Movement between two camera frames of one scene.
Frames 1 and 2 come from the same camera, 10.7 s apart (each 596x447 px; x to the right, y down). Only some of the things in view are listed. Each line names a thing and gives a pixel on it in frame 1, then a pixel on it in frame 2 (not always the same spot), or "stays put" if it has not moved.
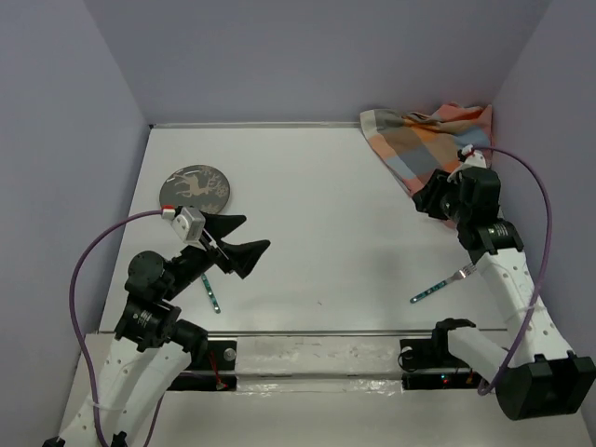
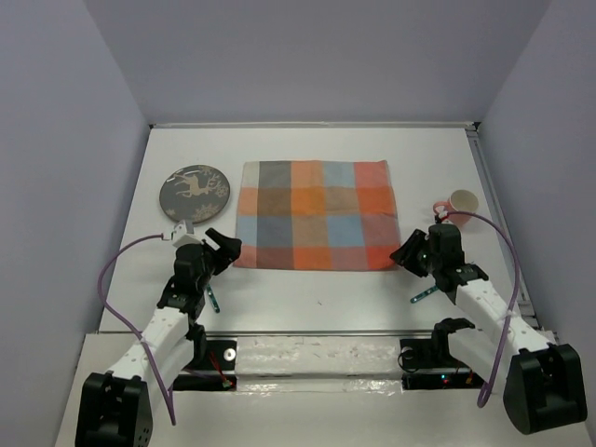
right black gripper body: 440,198 to 434,263
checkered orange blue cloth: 415,145 to 317,215
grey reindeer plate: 203,186 stays put
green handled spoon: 210,294 stays put
